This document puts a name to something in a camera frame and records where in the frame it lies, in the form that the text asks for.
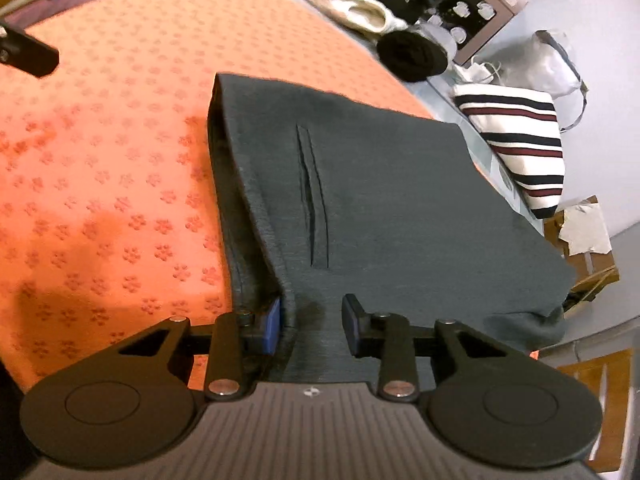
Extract pink water dispenser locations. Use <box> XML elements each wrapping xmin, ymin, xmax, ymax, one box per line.
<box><xmin>431</xmin><ymin>0</ymin><xmax>527</xmax><ymax>65</ymax></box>

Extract orange patterned mat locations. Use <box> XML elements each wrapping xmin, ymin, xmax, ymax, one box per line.
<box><xmin>1</xmin><ymin>0</ymin><xmax>426</xmax><ymax>392</ymax></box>

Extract black rolled garment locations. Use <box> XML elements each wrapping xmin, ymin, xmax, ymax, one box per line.
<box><xmin>375</xmin><ymin>30</ymin><xmax>449</xmax><ymax>82</ymax></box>

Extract striped folded sweater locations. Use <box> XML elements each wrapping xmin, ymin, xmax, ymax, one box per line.
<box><xmin>452</xmin><ymin>84</ymin><xmax>566</xmax><ymax>219</ymax></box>

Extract white cloth on chair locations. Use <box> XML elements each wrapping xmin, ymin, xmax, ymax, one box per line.
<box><xmin>559</xmin><ymin>200</ymin><xmax>612</xmax><ymax>256</ymax></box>

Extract grey folded garment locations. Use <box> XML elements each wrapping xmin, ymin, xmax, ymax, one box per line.
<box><xmin>413</xmin><ymin>22</ymin><xmax>458</xmax><ymax>62</ymax></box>

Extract dark grey trousers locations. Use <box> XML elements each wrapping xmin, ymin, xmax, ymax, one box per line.
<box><xmin>208</xmin><ymin>74</ymin><xmax>575</xmax><ymax>382</ymax></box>

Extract near wooden chair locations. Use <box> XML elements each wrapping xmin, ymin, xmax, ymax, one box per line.
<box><xmin>559</xmin><ymin>349</ymin><xmax>634</xmax><ymax>474</ymax></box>

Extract white bag with plastic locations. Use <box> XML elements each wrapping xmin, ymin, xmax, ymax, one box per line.
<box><xmin>485</xmin><ymin>29</ymin><xmax>589</xmax><ymax>132</ymax></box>

